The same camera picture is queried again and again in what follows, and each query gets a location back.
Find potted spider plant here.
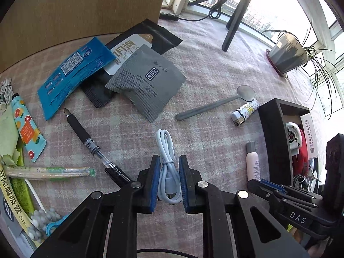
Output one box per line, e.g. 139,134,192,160
263,19,339,119

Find yellow packet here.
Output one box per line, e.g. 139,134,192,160
0,164,41,248

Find blue foil packet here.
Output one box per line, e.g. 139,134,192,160
37,37,116,120

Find orange-printed hand cream tube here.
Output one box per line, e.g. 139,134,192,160
11,94,47,162

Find green packet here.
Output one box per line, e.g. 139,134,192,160
11,140,35,221

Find grey spoon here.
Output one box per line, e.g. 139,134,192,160
176,85,256,121

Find black power cable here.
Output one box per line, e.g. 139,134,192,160
160,0,242,22

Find red plant saucer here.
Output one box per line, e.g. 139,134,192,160
266,49,288,78

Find desktop with pink plaid cloth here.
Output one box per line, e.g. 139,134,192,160
0,19,331,258

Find black foil packet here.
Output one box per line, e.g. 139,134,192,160
81,19,183,108

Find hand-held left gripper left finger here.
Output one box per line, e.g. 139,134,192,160
31,154,161,258

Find black tray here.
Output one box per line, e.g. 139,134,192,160
258,98,318,186

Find white usb cable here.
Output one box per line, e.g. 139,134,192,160
156,129,183,204

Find white plastic stick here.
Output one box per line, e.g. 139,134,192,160
25,180,46,210

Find grey foil packet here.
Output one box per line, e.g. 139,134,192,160
105,45,187,123

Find white plug adapter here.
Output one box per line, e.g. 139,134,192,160
285,122,304,156

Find white hair ties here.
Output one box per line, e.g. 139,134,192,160
0,77,14,112

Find light green cloth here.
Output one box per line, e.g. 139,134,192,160
0,105,19,166

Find black gel pen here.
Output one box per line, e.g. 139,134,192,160
64,108,132,186

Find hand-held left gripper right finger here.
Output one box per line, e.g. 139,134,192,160
179,155,309,258

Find red cloth bag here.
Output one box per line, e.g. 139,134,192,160
293,140,309,176

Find black tripod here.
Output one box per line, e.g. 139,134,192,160
188,0,266,52

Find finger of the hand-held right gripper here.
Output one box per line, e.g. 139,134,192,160
261,179,323,205
247,180,318,213

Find grey bumpy massage balls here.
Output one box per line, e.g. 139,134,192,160
28,208,62,244

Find blue plastic hook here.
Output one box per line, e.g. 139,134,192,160
46,214,71,237

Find patterned lighter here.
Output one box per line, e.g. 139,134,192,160
231,98,259,127

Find pink cosmetic bottle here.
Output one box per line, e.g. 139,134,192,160
246,142,262,182

